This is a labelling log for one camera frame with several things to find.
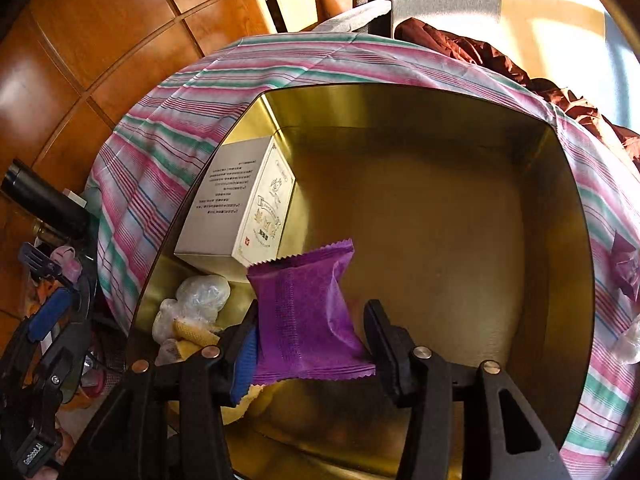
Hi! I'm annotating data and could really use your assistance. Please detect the clear plastic wrapped snack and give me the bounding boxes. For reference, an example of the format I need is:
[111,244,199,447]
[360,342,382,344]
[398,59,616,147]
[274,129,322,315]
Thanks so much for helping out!
[151,274,232,345]

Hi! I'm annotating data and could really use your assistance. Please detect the purple snack packet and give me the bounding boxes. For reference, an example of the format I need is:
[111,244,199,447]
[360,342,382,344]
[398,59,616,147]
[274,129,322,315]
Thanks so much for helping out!
[611,231,640,302]
[246,238,377,386]

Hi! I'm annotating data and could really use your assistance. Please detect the maroon tin box gold inside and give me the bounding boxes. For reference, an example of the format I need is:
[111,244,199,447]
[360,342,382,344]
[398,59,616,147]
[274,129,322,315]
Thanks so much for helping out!
[125,83,596,480]

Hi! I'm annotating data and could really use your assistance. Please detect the dark red cloth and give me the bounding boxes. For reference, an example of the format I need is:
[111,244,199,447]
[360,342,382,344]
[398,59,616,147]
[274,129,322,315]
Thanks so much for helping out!
[394,16,640,171]

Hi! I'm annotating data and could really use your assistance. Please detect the striped bed sheet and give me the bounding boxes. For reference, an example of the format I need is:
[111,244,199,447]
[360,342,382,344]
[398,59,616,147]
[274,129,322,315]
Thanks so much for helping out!
[85,0,640,478]

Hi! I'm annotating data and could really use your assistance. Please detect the clear plastic packet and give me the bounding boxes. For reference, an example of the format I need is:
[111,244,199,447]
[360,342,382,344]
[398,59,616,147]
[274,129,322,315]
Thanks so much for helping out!
[612,317,640,367]

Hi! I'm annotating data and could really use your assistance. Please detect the white printed carton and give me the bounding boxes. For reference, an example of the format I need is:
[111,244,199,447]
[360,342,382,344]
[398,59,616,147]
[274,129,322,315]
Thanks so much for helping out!
[173,136,297,268]

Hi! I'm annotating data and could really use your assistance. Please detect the black cylinder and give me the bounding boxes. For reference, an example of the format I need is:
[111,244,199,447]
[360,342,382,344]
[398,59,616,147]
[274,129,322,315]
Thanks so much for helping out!
[0,158,92,242]

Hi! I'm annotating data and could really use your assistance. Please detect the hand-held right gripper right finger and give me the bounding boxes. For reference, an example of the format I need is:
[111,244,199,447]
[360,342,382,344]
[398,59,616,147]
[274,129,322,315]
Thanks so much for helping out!
[363,299,573,480]

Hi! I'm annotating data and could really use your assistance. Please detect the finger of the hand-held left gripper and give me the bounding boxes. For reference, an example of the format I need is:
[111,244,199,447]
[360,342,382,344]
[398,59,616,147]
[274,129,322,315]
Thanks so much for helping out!
[26,286,81,345]
[17,241,68,286]

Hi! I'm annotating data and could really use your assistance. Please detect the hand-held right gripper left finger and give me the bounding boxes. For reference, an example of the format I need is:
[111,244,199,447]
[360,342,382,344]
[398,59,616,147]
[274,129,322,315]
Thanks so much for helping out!
[65,300,261,480]

